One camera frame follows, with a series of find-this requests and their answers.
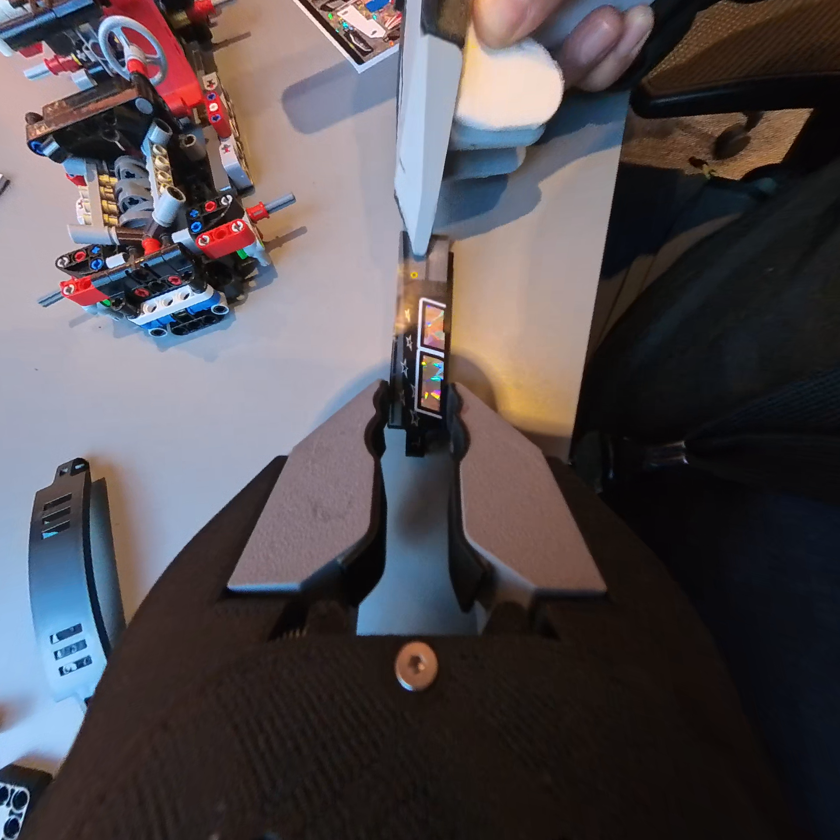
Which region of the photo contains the grey desk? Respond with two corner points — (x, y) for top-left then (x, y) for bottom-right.
(0, 0), (631, 775)

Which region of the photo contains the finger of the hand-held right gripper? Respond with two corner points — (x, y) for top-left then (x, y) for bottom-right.
(392, 0), (475, 258)

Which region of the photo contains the black office chair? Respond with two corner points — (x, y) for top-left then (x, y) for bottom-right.
(630, 0), (840, 178)

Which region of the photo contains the holographic sticker sheet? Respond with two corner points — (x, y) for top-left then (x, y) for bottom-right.
(292, 0), (404, 73)

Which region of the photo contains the partly built toy car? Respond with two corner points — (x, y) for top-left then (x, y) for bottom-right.
(0, 0), (296, 339)

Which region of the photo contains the person's right hand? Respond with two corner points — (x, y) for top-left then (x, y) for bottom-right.
(471, 0), (657, 93)

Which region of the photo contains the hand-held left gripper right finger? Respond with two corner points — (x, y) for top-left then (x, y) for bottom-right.
(448, 382), (609, 608)

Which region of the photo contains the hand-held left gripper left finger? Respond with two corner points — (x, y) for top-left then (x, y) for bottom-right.
(226, 379), (388, 608)

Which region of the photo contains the black toy car panel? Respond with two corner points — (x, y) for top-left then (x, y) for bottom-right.
(28, 458), (127, 704)
(387, 233), (457, 458)

